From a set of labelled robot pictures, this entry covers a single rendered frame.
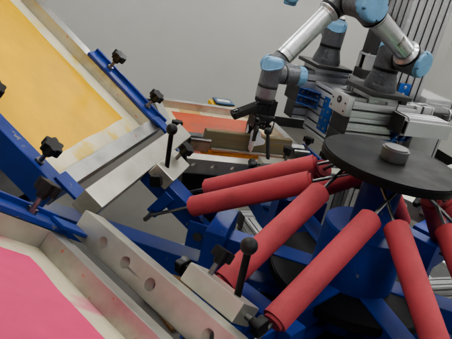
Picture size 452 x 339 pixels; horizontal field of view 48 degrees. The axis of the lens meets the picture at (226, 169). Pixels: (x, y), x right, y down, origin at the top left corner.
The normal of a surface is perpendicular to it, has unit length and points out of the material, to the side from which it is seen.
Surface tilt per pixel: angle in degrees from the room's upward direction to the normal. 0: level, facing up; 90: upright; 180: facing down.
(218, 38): 90
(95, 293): 58
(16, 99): 32
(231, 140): 90
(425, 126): 90
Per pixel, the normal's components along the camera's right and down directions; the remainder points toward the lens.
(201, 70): 0.25, 0.41
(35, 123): 0.68, -0.62
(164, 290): -0.47, -0.37
